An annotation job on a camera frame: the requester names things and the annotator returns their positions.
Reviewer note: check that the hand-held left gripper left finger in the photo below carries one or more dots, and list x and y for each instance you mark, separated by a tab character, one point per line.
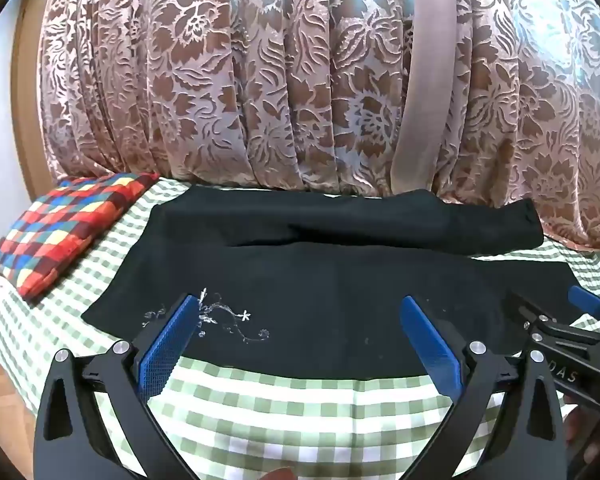
166	347

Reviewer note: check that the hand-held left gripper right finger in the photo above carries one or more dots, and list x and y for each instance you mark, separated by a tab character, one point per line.
430	347

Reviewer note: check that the green checked bedsheet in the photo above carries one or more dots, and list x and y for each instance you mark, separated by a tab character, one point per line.
280	420

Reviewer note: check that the wooden frame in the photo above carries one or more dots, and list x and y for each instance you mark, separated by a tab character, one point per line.
27	110

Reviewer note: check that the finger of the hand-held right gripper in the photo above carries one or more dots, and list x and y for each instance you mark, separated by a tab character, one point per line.
587	302
545	327

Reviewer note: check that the brown floral curtain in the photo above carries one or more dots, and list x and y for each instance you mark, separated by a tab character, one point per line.
300	75

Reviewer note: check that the black pants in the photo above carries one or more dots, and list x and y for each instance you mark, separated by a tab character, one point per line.
330	285

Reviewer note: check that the person's right hand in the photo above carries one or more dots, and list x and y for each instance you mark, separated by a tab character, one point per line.
587	435

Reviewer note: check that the colourful checked pillow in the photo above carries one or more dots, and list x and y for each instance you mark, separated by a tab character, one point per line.
65	240

